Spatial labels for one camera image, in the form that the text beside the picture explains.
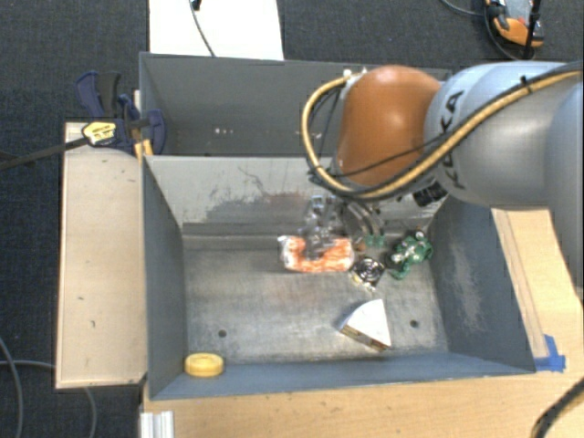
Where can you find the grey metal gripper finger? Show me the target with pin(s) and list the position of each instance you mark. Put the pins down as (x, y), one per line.
(327, 242)
(311, 247)

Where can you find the orange and white packet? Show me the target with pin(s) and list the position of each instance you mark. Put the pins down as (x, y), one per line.
(337, 260)

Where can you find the yellow round disc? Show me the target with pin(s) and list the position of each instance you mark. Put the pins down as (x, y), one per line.
(204, 364)

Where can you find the pale wood board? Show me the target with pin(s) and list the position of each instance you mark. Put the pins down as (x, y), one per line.
(102, 267)

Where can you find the grey metal bin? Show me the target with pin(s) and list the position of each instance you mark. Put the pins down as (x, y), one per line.
(255, 299)

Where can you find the green toy frog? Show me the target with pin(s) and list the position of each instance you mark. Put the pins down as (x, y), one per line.
(409, 253)

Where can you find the black cylinder on white bracket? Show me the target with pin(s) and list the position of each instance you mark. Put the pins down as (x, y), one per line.
(429, 195)

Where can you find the white wedge-shaped block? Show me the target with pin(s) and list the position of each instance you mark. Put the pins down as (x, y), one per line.
(370, 324)

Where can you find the black and silver round object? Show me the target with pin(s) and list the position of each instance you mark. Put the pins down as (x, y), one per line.
(368, 272)

